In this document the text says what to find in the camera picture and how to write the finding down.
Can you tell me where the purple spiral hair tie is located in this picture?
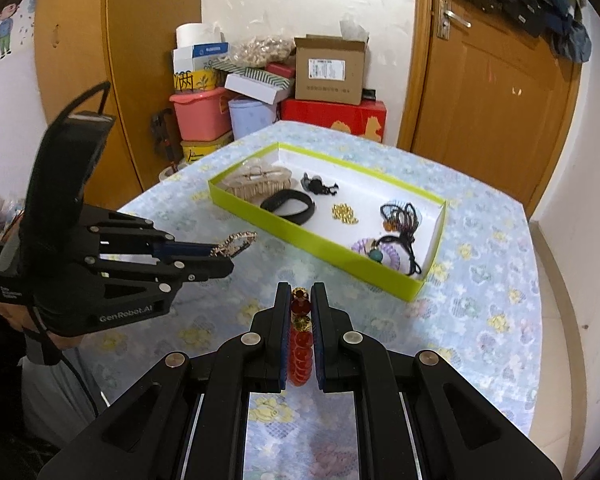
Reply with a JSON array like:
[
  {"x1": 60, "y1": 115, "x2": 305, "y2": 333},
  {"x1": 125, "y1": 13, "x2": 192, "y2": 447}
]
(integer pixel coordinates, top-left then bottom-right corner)
[{"x1": 350, "y1": 236, "x2": 413, "y2": 273}]

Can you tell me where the pink plastic bin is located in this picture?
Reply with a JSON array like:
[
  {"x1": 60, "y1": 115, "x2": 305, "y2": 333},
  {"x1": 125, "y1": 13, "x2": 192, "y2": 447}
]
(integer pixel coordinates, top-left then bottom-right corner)
[{"x1": 170, "y1": 87, "x2": 233, "y2": 142}]

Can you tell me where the gold chain bracelet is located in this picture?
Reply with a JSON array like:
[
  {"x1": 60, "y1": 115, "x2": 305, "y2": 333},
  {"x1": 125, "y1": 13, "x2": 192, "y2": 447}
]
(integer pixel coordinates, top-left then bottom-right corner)
[{"x1": 330, "y1": 202, "x2": 360, "y2": 226}]

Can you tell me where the silver door handle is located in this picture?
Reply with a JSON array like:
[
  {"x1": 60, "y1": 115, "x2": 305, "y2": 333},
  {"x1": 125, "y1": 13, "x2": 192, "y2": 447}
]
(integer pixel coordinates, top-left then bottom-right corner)
[{"x1": 437, "y1": 0, "x2": 472, "y2": 40}]

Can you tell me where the white paper roll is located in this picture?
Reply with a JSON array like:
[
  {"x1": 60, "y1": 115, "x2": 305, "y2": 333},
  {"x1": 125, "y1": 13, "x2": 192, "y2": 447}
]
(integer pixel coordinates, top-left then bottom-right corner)
[{"x1": 175, "y1": 23, "x2": 222, "y2": 49}]

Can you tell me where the yellow box under bin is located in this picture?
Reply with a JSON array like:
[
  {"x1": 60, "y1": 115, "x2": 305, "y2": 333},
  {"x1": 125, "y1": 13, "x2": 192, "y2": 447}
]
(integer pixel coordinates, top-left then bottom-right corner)
[{"x1": 181, "y1": 130, "x2": 234, "y2": 164}]

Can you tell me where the red bead bracelet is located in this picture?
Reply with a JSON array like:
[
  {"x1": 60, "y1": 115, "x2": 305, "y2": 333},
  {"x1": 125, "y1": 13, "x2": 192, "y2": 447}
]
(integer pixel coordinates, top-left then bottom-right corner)
[{"x1": 287, "y1": 286, "x2": 315, "y2": 387}]

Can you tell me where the small red box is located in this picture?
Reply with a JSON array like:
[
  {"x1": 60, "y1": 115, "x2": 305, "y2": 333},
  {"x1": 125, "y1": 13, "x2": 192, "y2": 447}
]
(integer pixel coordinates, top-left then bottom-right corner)
[{"x1": 265, "y1": 63, "x2": 296, "y2": 79}]

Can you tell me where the brown wooden door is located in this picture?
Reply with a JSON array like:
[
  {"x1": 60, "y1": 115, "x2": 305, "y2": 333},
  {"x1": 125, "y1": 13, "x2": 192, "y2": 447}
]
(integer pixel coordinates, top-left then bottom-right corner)
[{"x1": 398, "y1": 0, "x2": 581, "y2": 216}]

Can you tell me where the person's left hand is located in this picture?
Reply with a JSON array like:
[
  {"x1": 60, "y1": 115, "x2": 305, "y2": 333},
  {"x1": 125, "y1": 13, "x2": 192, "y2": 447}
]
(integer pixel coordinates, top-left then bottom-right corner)
[{"x1": 0, "y1": 302, "x2": 84, "y2": 350}]

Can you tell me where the green striped box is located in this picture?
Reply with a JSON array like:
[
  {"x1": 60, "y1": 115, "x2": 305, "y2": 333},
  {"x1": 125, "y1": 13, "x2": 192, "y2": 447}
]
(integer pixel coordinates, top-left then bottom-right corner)
[{"x1": 211, "y1": 60, "x2": 294, "y2": 89}]

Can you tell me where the bag of nuts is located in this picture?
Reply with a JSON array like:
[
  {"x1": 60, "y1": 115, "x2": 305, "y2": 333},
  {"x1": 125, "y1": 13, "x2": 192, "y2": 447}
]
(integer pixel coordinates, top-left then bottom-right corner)
[{"x1": 227, "y1": 35, "x2": 296, "y2": 68}]

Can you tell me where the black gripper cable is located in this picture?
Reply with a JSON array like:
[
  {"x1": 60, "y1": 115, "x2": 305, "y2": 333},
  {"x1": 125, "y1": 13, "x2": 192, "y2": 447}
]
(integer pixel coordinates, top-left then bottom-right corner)
[{"x1": 21, "y1": 80, "x2": 112, "y2": 418}]

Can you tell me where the pink rhinestone hair clip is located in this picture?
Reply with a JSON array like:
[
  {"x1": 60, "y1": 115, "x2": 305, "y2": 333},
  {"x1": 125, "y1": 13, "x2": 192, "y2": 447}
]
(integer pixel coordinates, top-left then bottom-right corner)
[{"x1": 210, "y1": 231, "x2": 258, "y2": 258}]

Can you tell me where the brown cardboard box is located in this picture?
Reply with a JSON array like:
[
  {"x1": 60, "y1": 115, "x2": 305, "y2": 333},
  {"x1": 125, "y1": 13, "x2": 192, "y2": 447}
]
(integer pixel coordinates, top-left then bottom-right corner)
[{"x1": 294, "y1": 35, "x2": 366, "y2": 105}]

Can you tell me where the white flat box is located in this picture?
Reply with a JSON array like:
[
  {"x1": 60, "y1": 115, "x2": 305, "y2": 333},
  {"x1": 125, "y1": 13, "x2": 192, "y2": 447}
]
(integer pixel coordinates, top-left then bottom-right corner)
[{"x1": 224, "y1": 74, "x2": 292, "y2": 105}]

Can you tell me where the black hair tie with charm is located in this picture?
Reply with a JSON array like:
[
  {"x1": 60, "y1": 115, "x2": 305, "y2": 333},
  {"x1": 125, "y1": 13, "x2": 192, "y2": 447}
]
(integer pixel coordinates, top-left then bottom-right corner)
[{"x1": 299, "y1": 172, "x2": 340, "y2": 198}]

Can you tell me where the cartoon wall sticker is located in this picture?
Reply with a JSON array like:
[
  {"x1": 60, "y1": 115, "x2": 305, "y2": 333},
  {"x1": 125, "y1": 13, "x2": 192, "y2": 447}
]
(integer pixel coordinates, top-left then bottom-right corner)
[{"x1": 0, "y1": 0, "x2": 22, "y2": 58}]

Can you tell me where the beige claw hair clip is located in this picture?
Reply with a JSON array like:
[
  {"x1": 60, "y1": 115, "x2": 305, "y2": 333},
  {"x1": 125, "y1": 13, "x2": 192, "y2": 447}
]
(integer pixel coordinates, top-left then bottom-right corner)
[{"x1": 219, "y1": 158, "x2": 292, "y2": 203}]

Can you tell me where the green white shallow box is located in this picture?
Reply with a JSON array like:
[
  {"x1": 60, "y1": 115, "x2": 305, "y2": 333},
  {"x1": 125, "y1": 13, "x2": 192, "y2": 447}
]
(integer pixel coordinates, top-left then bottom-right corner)
[{"x1": 208, "y1": 142, "x2": 446, "y2": 301}]

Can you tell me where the red gift box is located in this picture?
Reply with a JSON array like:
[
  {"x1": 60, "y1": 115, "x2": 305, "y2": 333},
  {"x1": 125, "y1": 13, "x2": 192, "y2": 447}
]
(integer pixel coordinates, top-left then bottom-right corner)
[{"x1": 280, "y1": 99, "x2": 387, "y2": 143}]

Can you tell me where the floral blue table cloth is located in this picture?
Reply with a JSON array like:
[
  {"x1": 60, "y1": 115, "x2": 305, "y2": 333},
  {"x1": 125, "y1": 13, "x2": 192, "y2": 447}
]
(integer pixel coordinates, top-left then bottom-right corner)
[{"x1": 80, "y1": 122, "x2": 542, "y2": 431}]

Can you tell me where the lavender round container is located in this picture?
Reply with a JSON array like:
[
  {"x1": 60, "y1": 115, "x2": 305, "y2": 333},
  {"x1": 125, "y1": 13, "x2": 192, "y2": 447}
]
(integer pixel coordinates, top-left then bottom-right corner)
[{"x1": 228, "y1": 98, "x2": 277, "y2": 140}]

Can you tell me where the yellow patterned box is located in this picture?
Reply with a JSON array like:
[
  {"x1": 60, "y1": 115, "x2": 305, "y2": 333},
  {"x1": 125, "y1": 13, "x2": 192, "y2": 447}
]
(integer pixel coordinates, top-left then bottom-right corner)
[{"x1": 173, "y1": 68, "x2": 223, "y2": 93}]

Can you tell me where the black band bracelet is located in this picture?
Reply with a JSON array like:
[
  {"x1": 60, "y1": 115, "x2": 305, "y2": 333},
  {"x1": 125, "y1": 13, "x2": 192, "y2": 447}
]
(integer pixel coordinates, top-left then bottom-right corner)
[{"x1": 258, "y1": 187, "x2": 318, "y2": 226}]

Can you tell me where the white blue carton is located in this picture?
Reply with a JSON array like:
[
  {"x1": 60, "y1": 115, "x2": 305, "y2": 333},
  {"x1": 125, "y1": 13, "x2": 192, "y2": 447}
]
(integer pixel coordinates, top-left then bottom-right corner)
[{"x1": 172, "y1": 42, "x2": 228, "y2": 74}]

